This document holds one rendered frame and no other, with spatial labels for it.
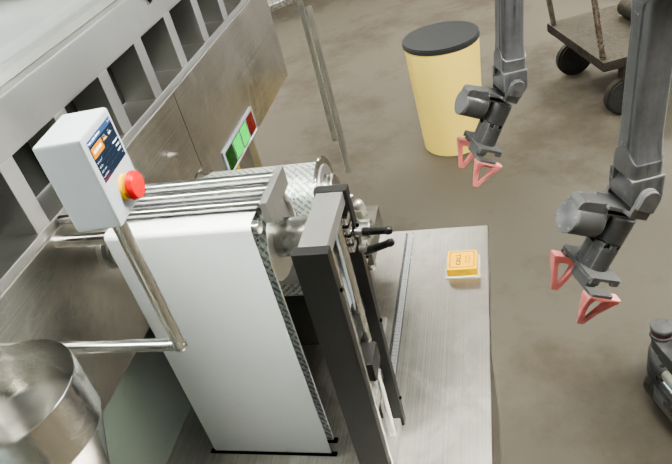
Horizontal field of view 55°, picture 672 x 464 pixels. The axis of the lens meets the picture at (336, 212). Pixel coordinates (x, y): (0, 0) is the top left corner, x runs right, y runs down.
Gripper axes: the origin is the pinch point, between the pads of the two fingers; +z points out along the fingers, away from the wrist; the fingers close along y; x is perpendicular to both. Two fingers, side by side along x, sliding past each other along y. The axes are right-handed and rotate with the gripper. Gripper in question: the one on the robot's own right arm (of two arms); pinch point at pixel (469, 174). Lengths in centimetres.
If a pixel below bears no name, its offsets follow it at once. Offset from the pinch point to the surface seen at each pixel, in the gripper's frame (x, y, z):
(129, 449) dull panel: -72, 51, 43
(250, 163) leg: -40, -68, 41
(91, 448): -79, 88, -3
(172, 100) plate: -73, -3, -3
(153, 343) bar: -73, 71, -1
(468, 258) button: -0.6, 16.0, 14.5
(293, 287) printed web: -47, 37, 13
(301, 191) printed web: -48, 25, -1
